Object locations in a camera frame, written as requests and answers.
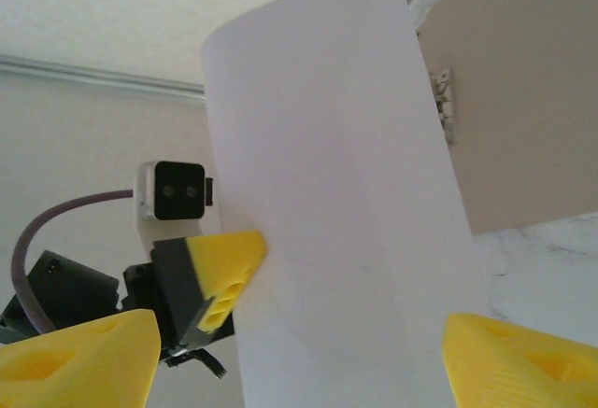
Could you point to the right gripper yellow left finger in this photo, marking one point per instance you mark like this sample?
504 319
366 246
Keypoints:
79 366

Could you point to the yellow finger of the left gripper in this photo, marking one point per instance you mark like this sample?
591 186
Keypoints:
224 263

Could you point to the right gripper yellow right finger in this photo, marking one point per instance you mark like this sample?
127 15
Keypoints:
528 370

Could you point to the white paper sheet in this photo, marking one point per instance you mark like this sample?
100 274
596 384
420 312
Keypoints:
327 193

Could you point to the brown cardboard folder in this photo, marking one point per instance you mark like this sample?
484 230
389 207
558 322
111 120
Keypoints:
514 100

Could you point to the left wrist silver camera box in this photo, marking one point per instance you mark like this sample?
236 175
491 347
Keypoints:
180 191

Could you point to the left side aluminium frame rail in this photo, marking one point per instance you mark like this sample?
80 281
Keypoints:
93 76

